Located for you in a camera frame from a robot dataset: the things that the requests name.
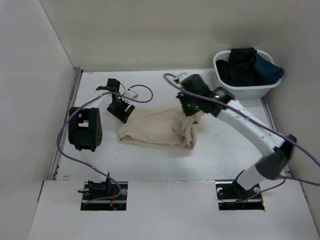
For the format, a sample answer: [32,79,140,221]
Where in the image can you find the navy blue trousers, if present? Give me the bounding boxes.
[253,53,284,86]

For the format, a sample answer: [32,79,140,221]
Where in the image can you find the purple cable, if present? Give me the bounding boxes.
[163,72,320,206]
[56,84,154,210]

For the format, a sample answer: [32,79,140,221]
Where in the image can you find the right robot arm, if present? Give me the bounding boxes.
[174,74,297,200]

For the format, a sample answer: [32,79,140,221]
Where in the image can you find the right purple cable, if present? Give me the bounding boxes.
[163,72,320,206]

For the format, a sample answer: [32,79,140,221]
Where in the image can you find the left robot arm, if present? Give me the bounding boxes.
[63,78,135,201]

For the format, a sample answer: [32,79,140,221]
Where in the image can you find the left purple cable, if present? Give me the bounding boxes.
[56,84,154,210]

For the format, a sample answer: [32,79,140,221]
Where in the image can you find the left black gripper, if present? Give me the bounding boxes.
[108,95,134,124]

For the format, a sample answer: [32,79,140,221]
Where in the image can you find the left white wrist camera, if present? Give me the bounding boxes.
[124,88,139,100]

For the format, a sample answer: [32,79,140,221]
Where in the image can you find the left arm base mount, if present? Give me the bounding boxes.
[77,179,129,211]

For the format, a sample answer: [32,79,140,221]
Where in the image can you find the beige trousers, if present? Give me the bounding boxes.
[117,107,205,151]

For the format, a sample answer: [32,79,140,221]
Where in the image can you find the black trousers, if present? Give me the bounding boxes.
[215,47,257,87]

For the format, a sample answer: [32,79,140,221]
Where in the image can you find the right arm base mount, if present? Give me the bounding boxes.
[215,181,265,211]

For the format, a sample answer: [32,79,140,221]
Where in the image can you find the white laundry basket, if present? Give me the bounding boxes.
[212,50,282,100]

